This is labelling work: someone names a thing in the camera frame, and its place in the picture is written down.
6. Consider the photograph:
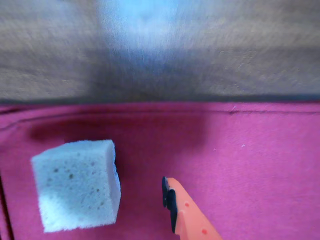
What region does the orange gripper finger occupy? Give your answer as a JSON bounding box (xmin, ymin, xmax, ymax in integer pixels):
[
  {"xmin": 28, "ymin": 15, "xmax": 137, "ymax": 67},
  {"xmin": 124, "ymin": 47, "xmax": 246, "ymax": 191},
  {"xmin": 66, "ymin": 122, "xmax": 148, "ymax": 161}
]
[{"xmin": 161, "ymin": 175, "xmax": 224, "ymax": 240}]

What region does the grey sponge cube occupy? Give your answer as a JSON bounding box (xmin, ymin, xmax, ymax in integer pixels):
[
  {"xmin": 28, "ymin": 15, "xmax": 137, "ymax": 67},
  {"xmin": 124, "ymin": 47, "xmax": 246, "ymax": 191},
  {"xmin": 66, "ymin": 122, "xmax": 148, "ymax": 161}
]
[{"xmin": 30, "ymin": 139, "xmax": 122, "ymax": 234}]

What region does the dark red cloth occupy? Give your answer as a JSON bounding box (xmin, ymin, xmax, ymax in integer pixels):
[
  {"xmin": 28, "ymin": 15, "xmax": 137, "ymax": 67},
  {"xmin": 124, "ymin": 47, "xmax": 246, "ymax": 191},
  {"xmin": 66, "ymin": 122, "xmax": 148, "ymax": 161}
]
[{"xmin": 0, "ymin": 101, "xmax": 320, "ymax": 240}]

